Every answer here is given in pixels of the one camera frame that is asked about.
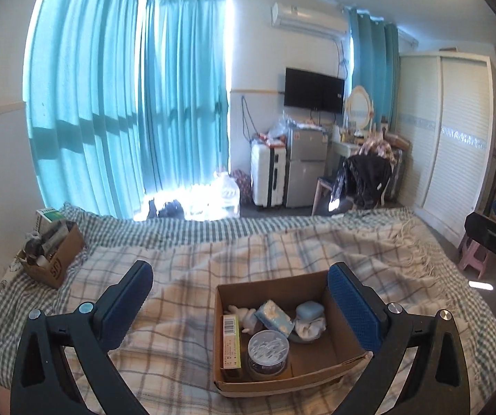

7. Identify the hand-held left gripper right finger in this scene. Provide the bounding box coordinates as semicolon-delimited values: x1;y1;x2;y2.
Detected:
328;262;469;415

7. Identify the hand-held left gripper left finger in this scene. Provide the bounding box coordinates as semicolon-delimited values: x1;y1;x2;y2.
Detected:
10;260;154;415

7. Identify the light blue soap case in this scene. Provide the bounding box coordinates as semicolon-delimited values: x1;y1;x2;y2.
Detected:
295;302;325;323

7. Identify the large cardboard box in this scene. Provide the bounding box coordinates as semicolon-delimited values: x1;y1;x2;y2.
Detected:
213;270;372;398

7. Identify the blue tissue pack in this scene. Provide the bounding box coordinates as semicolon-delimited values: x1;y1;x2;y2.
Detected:
254;300;296;336

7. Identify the round cotton swab container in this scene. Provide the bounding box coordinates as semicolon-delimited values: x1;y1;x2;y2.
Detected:
247;330;291;382

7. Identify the yellow medicine box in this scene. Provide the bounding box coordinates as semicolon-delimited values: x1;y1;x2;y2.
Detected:
222;315;247;382

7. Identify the white plush toy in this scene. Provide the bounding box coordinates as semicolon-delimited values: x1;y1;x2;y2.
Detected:
226;305;260;334

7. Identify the pink plastic stool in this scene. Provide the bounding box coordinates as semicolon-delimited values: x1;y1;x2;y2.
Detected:
459;237;492;280

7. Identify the checked bed sheet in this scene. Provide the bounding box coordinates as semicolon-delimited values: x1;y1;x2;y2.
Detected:
0;201;496;415

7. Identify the small cardboard box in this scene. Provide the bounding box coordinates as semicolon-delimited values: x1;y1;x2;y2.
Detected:
17;220;87;289

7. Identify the white louvred wardrobe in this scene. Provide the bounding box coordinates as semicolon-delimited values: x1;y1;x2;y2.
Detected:
397;52;496;243

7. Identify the white green carton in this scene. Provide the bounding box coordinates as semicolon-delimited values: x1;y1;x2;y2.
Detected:
36;209;67;233

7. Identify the wooden chair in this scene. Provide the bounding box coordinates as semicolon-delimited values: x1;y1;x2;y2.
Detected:
311;176;349;218

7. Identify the black jacket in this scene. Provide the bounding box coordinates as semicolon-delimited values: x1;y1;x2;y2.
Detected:
338;154;394;211

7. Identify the floral cloth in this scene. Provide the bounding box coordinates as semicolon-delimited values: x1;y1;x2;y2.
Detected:
359;135;394;159

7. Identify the clear water jug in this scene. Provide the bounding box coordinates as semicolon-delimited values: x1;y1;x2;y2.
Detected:
210;172;243;220

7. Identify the silver small fridge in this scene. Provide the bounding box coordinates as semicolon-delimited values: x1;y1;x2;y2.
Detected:
284;127;329;209

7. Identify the dark patterned bag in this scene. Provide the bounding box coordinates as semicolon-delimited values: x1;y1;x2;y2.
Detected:
231;169;254;205

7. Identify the white suitcase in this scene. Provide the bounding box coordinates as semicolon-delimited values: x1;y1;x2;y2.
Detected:
250;139;288;209

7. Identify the oval white mirror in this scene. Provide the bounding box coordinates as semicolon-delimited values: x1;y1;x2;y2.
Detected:
345;85;375;131

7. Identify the clear plastic bag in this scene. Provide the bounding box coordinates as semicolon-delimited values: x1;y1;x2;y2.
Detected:
267;113;306;138

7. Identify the teal curtain beside wardrobe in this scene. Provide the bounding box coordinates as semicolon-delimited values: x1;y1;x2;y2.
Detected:
347;6;401;122

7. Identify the wide teal curtain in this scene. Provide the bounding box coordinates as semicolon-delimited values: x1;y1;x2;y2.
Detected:
24;0;146;220

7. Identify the narrow teal window curtain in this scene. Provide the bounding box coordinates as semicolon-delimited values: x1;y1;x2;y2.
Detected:
138;0;232;196

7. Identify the white air conditioner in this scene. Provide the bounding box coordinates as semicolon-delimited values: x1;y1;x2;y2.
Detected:
270;2;349;34

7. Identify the black wall cable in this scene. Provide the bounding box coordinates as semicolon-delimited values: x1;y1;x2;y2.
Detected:
241;94;258;140

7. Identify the black wall television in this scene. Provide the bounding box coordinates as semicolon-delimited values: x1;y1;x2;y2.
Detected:
284;67;346;114

